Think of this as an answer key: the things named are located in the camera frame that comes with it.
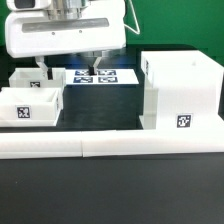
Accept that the white front fence left piece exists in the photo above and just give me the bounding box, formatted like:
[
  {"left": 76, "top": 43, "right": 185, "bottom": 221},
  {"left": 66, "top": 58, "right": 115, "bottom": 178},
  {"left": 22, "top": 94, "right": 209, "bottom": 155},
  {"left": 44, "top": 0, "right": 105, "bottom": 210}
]
[{"left": 0, "top": 132, "right": 83, "bottom": 159}]

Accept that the white drawer tray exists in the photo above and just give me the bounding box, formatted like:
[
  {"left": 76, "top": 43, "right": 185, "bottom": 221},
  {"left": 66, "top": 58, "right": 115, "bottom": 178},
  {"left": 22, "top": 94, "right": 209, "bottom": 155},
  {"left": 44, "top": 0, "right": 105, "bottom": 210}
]
[
  {"left": 9, "top": 68, "right": 66, "bottom": 88},
  {"left": 0, "top": 87, "right": 63, "bottom": 127}
]

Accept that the white rear drawer tray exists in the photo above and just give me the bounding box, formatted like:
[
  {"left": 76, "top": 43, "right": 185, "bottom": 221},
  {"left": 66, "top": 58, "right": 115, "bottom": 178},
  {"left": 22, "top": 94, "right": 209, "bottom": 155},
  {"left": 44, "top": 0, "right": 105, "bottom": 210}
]
[{"left": 9, "top": 68, "right": 66, "bottom": 88}]

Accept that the white L-shaped fence right piece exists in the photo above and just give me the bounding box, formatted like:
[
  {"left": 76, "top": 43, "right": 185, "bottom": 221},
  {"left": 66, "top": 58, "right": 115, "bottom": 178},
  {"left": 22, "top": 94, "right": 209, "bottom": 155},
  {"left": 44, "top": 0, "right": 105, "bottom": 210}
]
[{"left": 81, "top": 129, "right": 224, "bottom": 157}]

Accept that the white drawer cabinet box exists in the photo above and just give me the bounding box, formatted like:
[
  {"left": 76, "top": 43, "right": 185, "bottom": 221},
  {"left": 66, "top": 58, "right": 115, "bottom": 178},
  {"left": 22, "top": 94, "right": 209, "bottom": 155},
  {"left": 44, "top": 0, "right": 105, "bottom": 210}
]
[{"left": 140, "top": 50, "right": 224, "bottom": 130}]

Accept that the white front drawer tray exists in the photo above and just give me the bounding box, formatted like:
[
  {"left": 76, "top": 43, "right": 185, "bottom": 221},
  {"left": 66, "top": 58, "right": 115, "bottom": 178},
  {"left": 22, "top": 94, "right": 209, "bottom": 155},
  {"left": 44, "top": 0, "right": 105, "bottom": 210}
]
[{"left": 0, "top": 87, "right": 63, "bottom": 127}]

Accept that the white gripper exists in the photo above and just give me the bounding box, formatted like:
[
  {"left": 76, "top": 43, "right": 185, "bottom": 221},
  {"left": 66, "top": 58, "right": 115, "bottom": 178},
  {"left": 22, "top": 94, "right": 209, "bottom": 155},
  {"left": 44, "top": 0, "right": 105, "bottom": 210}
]
[{"left": 5, "top": 8, "right": 126, "bottom": 80}]

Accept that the white thin cable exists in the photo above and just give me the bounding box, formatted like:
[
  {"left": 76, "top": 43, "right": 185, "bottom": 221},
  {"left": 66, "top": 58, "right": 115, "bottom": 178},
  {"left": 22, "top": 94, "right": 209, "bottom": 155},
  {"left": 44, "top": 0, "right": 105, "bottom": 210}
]
[{"left": 123, "top": 0, "right": 142, "bottom": 36}]

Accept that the white fiducial marker sheet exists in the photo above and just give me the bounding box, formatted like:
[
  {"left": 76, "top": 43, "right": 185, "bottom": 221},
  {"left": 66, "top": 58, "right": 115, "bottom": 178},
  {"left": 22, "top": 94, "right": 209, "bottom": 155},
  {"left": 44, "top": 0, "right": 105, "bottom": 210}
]
[{"left": 66, "top": 69, "right": 139, "bottom": 85}]

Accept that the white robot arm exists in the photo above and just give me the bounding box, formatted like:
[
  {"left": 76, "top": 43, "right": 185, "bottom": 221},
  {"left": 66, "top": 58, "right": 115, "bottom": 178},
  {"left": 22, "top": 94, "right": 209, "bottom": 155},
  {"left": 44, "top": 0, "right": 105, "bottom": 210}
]
[{"left": 5, "top": 0, "right": 126, "bottom": 76}]

